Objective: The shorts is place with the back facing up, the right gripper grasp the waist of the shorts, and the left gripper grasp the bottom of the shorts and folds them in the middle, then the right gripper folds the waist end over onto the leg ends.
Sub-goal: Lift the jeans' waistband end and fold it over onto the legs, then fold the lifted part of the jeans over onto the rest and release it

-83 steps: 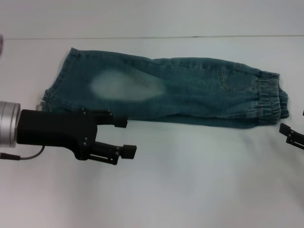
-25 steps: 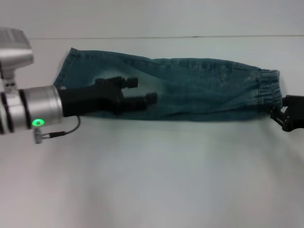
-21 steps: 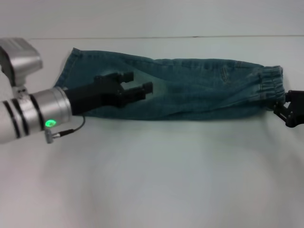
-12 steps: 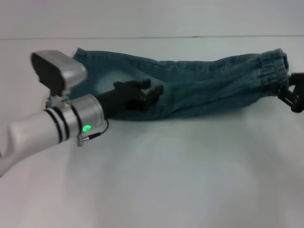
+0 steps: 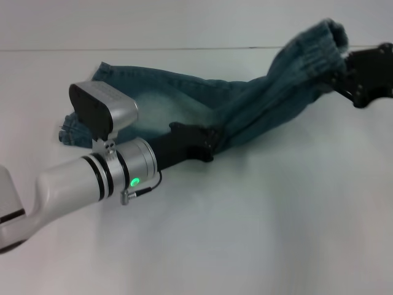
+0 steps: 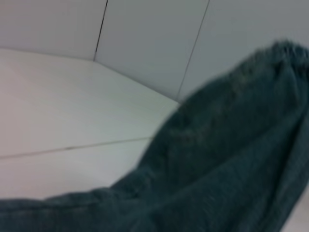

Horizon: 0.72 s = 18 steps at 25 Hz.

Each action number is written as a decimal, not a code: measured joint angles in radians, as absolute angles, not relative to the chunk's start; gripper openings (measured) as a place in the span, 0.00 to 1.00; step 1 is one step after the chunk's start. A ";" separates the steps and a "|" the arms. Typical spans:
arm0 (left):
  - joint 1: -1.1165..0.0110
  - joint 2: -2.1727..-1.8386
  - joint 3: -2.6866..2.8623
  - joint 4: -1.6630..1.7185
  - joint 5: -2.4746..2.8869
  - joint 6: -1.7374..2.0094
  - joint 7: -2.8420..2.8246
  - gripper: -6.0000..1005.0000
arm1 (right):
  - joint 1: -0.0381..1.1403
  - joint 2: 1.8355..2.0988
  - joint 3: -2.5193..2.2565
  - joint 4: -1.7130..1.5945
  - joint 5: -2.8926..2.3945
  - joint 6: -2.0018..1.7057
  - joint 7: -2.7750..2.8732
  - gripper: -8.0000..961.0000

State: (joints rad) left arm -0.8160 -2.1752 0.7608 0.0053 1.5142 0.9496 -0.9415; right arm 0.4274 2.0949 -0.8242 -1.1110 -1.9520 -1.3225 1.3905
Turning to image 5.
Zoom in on blue denim shorts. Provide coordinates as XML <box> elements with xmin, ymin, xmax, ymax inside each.
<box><xmin>58</xmin><ymin>18</ymin><xmax>351</xmax><ymax>154</ymax></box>

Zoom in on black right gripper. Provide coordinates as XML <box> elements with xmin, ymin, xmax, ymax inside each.
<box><xmin>330</xmin><ymin>42</ymin><xmax>393</xmax><ymax>109</ymax></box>

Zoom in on left arm cable with connector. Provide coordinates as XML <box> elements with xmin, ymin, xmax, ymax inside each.
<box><xmin>119</xmin><ymin>171</ymin><xmax>163</xmax><ymax>207</ymax></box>

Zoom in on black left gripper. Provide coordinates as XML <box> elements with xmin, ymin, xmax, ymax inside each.
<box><xmin>153</xmin><ymin>121</ymin><xmax>220</xmax><ymax>172</ymax></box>

